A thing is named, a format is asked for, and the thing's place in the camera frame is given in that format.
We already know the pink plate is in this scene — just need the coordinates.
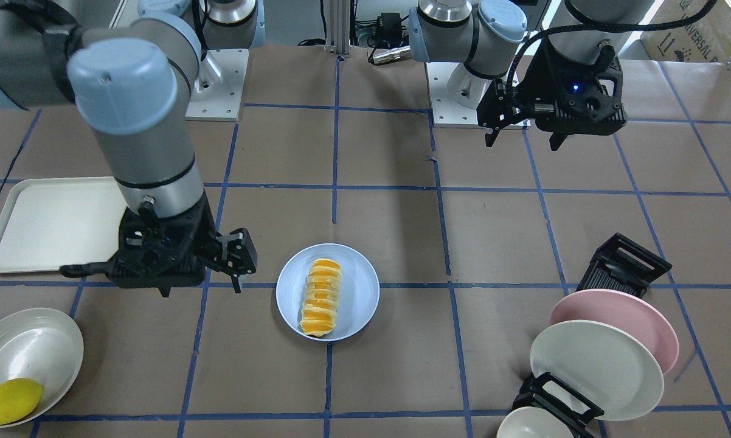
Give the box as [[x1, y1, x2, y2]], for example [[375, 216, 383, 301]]
[[549, 288, 680, 374]]

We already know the cardboard box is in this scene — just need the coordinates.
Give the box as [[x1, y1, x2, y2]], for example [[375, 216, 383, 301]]
[[640, 1, 731, 62]]

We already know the striped orange bread loaf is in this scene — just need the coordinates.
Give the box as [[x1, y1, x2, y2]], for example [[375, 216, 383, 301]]
[[299, 258, 343, 338]]

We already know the black dish rack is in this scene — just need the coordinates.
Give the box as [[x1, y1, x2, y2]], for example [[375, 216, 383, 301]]
[[510, 233, 671, 437]]

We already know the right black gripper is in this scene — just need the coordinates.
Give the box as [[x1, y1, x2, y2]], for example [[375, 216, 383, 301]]
[[158, 228, 258, 297]]

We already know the silver metal cylinder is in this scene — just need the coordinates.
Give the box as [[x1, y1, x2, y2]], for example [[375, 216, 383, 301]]
[[369, 46, 413, 66]]

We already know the yellow lemon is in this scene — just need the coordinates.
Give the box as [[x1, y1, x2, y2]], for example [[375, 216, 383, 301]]
[[0, 378, 45, 426]]

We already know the black power adapter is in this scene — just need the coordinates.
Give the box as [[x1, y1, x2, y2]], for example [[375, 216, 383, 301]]
[[376, 12, 403, 39]]

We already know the cream bowl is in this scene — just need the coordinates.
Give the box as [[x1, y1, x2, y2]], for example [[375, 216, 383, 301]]
[[495, 407, 572, 438]]

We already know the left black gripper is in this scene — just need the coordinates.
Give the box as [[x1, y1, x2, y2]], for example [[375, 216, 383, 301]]
[[476, 78, 569, 151]]

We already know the cream round plate with lemon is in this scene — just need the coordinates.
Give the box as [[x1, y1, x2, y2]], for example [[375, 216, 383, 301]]
[[0, 308, 84, 429]]

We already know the aluminium frame post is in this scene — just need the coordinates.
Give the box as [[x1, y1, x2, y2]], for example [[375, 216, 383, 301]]
[[323, 1, 355, 58]]

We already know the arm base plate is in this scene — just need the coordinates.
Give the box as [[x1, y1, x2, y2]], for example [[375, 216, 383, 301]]
[[426, 62, 493, 128], [185, 48, 249, 122]]

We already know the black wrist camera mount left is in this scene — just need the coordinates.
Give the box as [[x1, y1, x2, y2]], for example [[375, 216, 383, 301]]
[[513, 41, 628, 136]]

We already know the cream plate in rack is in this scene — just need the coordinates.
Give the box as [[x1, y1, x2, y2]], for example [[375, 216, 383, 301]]
[[529, 321, 665, 422]]

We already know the light blue plate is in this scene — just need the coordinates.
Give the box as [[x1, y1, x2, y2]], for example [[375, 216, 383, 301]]
[[275, 243, 380, 342]]

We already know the cream rectangular tray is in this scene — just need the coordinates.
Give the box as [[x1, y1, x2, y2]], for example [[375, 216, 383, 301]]
[[0, 176, 126, 274]]

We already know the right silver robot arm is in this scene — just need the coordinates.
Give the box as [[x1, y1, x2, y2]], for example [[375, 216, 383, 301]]
[[0, 1, 265, 297]]

